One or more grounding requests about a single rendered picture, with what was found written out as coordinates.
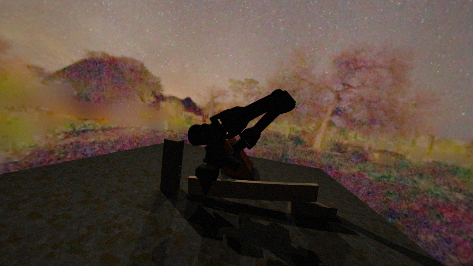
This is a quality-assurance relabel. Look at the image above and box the long brown wooden rail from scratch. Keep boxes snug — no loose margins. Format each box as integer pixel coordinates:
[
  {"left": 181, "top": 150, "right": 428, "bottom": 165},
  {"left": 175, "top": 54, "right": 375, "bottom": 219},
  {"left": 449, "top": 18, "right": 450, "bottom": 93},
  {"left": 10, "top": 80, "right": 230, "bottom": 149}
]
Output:
[{"left": 188, "top": 176, "right": 319, "bottom": 202}]

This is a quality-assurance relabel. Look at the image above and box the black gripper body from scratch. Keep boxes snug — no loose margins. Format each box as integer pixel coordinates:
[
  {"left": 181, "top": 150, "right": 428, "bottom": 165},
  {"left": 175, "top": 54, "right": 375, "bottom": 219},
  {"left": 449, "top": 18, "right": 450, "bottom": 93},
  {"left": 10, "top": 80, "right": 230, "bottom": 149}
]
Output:
[{"left": 195, "top": 144, "right": 225, "bottom": 180}]

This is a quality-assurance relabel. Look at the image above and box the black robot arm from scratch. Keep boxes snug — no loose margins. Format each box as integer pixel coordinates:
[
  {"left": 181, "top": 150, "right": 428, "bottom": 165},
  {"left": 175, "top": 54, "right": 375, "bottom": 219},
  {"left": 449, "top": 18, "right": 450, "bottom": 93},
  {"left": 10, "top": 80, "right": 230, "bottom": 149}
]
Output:
[{"left": 188, "top": 89, "right": 296, "bottom": 172}]

